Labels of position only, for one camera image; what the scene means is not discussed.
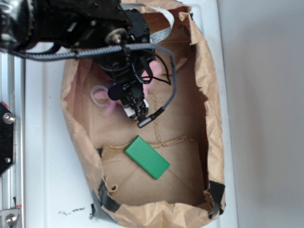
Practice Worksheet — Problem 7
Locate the pink plush bunny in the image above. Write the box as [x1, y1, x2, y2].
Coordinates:
[90, 60, 162, 117]

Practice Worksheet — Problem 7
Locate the brown paper bag tray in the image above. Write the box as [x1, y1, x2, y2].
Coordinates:
[61, 0, 225, 228]

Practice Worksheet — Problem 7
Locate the metal corner bracket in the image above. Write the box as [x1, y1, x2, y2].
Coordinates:
[0, 209, 20, 228]

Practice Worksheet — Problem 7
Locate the grey braided cable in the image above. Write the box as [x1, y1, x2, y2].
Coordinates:
[9, 43, 178, 129]

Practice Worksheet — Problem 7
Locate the aluminium frame rail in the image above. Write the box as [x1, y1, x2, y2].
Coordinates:
[0, 53, 25, 228]

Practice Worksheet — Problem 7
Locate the green rectangular block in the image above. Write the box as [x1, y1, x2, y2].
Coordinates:
[123, 135, 170, 180]

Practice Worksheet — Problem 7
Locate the white ribbon cable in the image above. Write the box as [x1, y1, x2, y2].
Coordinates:
[121, 2, 176, 44]

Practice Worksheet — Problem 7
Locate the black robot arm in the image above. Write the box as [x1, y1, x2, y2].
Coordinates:
[0, 0, 154, 122]

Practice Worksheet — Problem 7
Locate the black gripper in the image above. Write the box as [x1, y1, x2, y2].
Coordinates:
[96, 9, 155, 122]

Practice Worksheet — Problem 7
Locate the black mounting bracket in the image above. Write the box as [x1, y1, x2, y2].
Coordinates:
[0, 102, 16, 177]

